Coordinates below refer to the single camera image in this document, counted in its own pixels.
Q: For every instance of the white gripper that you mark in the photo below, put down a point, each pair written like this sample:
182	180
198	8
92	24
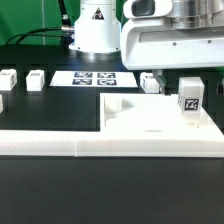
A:
168	34

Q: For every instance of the white part at left edge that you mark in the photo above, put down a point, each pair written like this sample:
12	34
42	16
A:
1	104

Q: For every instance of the white sheet with tags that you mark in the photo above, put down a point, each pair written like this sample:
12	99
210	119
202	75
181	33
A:
93	79

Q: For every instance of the white L-shaped obstacle fence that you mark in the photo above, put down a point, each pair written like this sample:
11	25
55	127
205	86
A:
54	143

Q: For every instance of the white square table top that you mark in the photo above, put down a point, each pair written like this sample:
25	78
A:
153	125

